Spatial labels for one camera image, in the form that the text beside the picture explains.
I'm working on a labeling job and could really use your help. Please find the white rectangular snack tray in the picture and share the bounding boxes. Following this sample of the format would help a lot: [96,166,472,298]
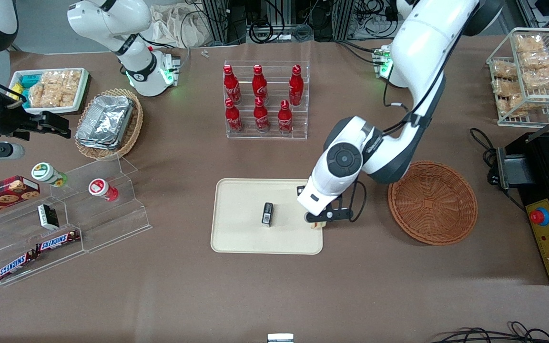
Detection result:
[9,68,89,115]

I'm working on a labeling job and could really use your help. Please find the light wicker oval basket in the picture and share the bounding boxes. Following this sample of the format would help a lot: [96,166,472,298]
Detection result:
[74,88,144,161]

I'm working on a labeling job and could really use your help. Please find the cream plastic serving tray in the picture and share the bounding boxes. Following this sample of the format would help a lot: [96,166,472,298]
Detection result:
[210,178,324,255]

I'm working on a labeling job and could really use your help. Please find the brown round wicker basket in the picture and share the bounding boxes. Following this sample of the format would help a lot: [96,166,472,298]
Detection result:
[388,161,478,246]

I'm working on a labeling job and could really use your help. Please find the clear wrapped rice cracker pack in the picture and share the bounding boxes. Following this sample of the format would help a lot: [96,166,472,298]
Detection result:
[29,82,47,108]
[492,78,523,97]
[490,60,518,80]
[518,50,549,71]
[60,70,83,103]
[522,67,549,91]
[498,94,529,118]
[514,35,545,53]
[41,71,64,107]

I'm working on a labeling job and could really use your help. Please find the green sunflower yogurt cup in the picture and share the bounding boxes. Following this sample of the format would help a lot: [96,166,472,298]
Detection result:
[31,162,68,187]

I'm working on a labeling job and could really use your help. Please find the stacked aluminium foil trays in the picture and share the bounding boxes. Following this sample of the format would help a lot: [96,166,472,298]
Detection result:
[75,95,135,149]

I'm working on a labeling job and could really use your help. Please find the red tartan cookie box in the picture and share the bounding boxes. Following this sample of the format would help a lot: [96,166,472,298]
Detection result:
[0,176,41,221]

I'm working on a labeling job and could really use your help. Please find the red strawberry yogurt cup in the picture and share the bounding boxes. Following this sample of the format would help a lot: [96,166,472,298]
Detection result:
[88,178,119,202]

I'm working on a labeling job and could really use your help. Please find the clear acrylic bottle rack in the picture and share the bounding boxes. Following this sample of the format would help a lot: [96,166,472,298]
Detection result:
[224,60,310,140]

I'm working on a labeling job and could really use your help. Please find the red Coca-Cola aluminium bottle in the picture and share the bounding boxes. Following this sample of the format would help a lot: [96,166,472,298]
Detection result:
[223,65,242,105]
[252,65,269,104]
[224,98,244,133]
[277,100,294,134]
[288,65,305,106]
[253,97,270,133]

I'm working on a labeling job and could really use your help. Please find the clear acrylic stepped display shelf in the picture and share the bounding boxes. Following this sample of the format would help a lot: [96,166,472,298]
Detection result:
[0,155,153,287]

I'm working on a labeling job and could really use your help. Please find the Snickers chocolate bar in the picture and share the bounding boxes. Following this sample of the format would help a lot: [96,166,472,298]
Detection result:
[35,230,81,253]
[0,252,38,282]

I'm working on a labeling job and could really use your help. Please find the white connector box green light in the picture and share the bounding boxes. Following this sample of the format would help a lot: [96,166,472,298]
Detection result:
[160,51,181,87]
[371,45,395,79]

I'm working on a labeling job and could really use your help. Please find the beige cloth bag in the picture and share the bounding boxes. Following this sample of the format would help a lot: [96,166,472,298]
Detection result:
[150,4,204,48]

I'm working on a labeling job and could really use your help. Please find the black grill appliance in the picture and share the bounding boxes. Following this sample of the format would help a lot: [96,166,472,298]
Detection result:
[496,106,549,286]

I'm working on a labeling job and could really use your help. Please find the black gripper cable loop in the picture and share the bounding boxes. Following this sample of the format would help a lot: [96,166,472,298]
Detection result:
[348,180,368,223]

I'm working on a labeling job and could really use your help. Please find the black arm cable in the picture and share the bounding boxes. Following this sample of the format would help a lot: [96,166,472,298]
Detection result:
[382,71,430,136]

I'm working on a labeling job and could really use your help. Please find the black appliance power cable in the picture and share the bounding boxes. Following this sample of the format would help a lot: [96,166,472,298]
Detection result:
[469,128,528,212]

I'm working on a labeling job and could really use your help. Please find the black floor cables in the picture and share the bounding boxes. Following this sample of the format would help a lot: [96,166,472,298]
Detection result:
[429,321,549,343]

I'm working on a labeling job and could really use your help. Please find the aluminium frame post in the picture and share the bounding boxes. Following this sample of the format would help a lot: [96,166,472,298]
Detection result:
[201,0,230,46]
[334,0,354,41]

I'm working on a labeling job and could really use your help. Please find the white wire shelf rack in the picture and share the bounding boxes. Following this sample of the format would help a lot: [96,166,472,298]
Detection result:
[487,27,549,128]

